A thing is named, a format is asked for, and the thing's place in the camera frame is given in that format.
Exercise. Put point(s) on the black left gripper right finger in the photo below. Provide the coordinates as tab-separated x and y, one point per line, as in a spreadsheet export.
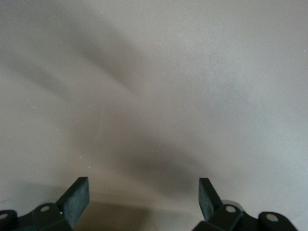
208	204

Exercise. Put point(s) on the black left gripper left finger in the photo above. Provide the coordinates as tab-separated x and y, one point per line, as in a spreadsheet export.
74	204

